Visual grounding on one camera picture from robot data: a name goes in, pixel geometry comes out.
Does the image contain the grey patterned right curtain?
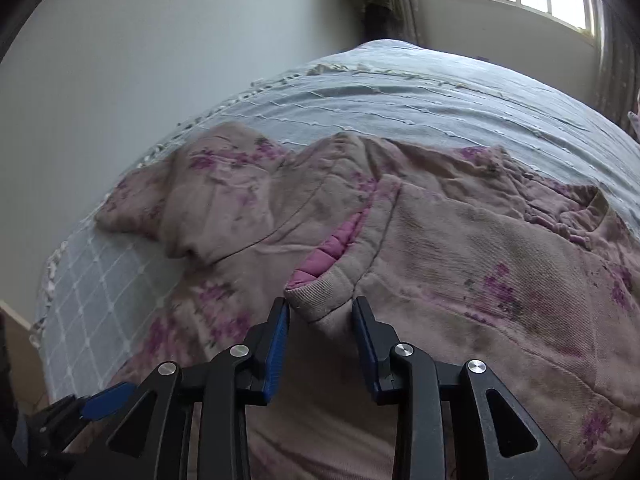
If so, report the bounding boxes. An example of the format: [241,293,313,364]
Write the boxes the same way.
[592,0,639,142]

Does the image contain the grey patterned left curtain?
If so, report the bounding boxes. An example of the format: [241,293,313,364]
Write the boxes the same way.
[352,0,425,47]

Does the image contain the grey patterned curtain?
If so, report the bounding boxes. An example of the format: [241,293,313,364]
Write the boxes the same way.
[592,0,639,142]
[352,0,425,47]

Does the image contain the pink floral padded jacket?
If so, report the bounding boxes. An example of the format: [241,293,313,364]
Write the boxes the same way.
[96,122,639,479]

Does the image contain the grey grid bedspread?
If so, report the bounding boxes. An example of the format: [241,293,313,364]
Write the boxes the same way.
[30,40,639,400]

